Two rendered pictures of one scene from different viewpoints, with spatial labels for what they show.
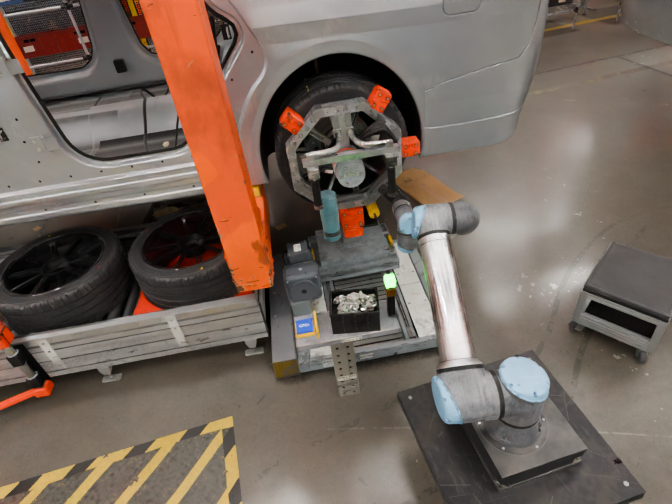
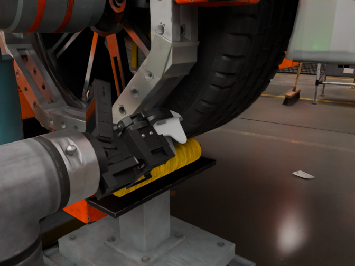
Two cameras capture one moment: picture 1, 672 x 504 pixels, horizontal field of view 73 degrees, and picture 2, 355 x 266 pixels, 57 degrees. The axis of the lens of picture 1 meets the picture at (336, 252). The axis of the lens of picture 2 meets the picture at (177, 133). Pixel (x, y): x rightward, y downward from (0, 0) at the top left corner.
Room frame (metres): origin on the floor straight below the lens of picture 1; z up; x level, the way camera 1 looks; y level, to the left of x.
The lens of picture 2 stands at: (1.64, -0.70, 0.78)
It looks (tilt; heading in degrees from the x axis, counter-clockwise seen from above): 17 degrees down; 43
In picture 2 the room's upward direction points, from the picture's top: straight up
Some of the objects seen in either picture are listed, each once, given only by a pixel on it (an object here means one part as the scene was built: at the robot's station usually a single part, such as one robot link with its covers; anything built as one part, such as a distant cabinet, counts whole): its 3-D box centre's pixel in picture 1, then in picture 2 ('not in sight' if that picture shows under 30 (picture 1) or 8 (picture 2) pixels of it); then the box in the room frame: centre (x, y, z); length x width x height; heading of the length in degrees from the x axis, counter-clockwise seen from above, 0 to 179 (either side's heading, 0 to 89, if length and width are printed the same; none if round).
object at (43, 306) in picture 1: (64, 278); not in sight; (1.96, 1.47, 0.39); 0.66 x 0.66 x 0.24
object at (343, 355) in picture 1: (343, 359); not in sight; (1.30, 0.03, 0.21); 0.10 x 0.10 x 0.42; 3
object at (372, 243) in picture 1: (349, 226); (144, 210); (2.16, -0.10, 0.32); 0.40 x 0.30 x 0.28; 93
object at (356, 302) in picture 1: (354, 309); not in sight; (1.31, -0.04, 0.51); 0.20 x 0.14 x 0.13; 85
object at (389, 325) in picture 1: (345, 324); not in sight; (1.31, 0.00, 0.44); 0.43 x 0.17 x 0.03; 93
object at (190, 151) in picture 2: (369, 201); (158, 163); (2.09, -0.22, 0.51); 0.29 x 0.06 x 0.06; 3
